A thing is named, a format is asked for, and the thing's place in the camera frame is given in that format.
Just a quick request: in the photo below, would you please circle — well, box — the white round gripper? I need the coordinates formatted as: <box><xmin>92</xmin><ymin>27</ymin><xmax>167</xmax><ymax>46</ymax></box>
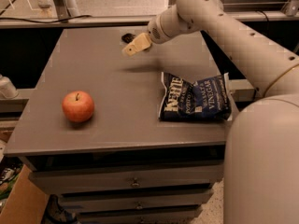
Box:
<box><xmin>121</xmin><ymin>6</ymin><xmax>187</xmax><ymax>56</ymax></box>

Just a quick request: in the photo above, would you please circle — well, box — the black rxbar chocolate bar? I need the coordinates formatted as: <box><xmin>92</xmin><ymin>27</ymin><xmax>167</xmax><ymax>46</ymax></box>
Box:
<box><xmin>121</xmin><ymin>33</ymin><xmax>135</xmax><ymax>44</ymax></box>

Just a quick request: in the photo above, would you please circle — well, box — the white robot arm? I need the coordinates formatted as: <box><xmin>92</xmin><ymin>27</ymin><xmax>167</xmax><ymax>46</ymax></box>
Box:
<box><xmin>123</xmin><ymin>0</ymin><xmax>299</xmax><ymax>224</ymax></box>

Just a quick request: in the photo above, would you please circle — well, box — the red apple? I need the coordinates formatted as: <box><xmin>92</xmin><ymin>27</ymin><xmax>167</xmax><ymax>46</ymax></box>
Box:
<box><xmin>62</xmin><ymin>91</ymin><xmax>94</xmax><ymax>123</ymax></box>

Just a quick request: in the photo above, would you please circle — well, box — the grey metal railing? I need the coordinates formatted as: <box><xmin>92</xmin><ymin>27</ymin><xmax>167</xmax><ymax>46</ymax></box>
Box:
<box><xmin>0</xmin><ymin>0</ymin><xmax>299</xmax><ymax>27</ymax></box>

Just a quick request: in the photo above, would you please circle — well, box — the blue kettle chips bag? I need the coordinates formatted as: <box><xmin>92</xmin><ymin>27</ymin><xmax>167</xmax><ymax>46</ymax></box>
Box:
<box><xmin>159</xmin><ymin>72</ymin><xmax>232</xmax><ymax>121</ymax></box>

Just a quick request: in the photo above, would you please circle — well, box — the grey drawer cabinet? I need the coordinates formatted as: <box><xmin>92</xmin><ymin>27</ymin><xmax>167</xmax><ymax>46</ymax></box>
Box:
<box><xmin>6</xmin><ymin>27</ymin><xmax>227</xmax><ymax>224</ymax></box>

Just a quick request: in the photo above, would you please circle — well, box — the top drawer knob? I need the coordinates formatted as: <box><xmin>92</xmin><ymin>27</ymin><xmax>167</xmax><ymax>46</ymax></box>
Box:
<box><xmin>131</xmin><ymin>178</ymin><xmax>140</xmax><ymax>189</ymax></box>

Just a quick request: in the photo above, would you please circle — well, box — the drawer knob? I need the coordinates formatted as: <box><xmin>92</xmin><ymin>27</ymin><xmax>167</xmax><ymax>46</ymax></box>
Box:
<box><xmin>135</xmin><ymin>203</ymin><xmax>144</xmax><ymax>210</ymax></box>
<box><xmin>131</xmin><ymin>178</ymin><xmax>140</xmax><ymax>189</ymax></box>

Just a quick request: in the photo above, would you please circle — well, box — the grey pipe left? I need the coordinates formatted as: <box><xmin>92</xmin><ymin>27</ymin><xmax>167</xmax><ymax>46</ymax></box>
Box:
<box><xmin>0</xmin><ymin>75</ymin><xmax>18</xmax><ymax>99</ymax></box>

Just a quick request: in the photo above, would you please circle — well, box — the middle drawer knob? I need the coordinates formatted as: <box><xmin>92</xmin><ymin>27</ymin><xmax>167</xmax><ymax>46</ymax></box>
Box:
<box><xmin>135</xmin><ymin>203</ymin><xmax>144</xmax><ymax>210</ymax></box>

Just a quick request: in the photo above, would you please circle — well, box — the brown cardboard box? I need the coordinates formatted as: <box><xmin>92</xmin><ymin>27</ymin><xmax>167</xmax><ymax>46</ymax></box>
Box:
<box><xmin>0</xmin><ymin>166</ymin><xmax>50</xmax><ymax>224</ymax></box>

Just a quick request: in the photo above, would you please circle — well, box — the black cable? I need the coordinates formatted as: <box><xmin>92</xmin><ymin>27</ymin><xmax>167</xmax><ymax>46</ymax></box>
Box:
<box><xmin>0</xmin><ymin>14</ymin><xmax>92</xmax><ymax>24</ymax></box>

